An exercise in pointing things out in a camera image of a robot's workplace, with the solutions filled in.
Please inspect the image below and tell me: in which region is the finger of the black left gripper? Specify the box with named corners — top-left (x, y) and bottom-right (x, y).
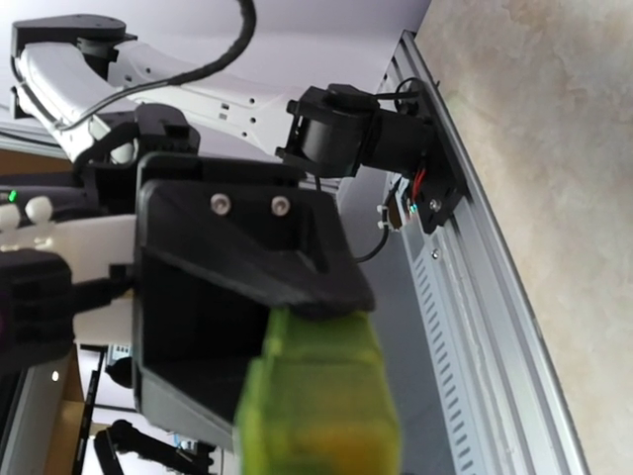
top-left (133, 152), bottom-right (375, 449)

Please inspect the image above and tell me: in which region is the green pill organizer box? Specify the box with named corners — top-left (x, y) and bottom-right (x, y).
top-left (233, 309), bottom-right (402, 474)

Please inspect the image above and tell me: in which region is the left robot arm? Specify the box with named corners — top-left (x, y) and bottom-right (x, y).
top-left (1, 6), bottom-right (434, 448)

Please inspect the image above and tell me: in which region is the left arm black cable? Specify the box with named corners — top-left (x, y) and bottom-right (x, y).
top-left (53, 0), bottom-right (258, 133)

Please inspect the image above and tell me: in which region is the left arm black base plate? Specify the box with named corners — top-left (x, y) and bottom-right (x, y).
top-left (375, 78), bottom-right (469, 234)

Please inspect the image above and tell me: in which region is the aluminium front rail frame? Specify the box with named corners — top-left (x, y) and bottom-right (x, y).
top-left (383, 31), bottom-right (588, 474)

